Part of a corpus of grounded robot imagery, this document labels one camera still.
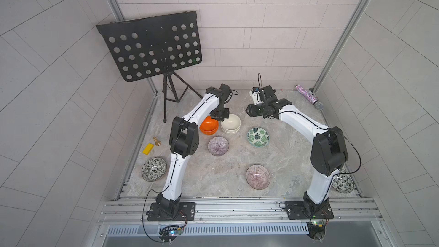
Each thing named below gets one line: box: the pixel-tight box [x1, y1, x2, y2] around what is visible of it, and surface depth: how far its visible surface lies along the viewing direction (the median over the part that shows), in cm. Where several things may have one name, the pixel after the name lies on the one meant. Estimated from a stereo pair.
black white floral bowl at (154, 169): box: [141, 157, 167, 182], surface depth 82 cm
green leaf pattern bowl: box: [246, 126, 270, 148], surface depth 94 cm
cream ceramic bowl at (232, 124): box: [220, 113, 242, 133], surface depth 95 cm
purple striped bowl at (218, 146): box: [207, 136, 230, 157], surface depth 90 cm
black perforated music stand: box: [96, 10, 203, 123], surface depth 77 cm
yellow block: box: [142, 142, 154, 155], surface depth 91 cm
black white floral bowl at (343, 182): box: [331, 168, 355, 194], surface depth 79 cm
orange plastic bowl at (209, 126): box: [199, 116, 219, 136], surface depth 92 cm
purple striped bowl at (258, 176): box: [245, 164, 271, 191], surface depth 80 cm
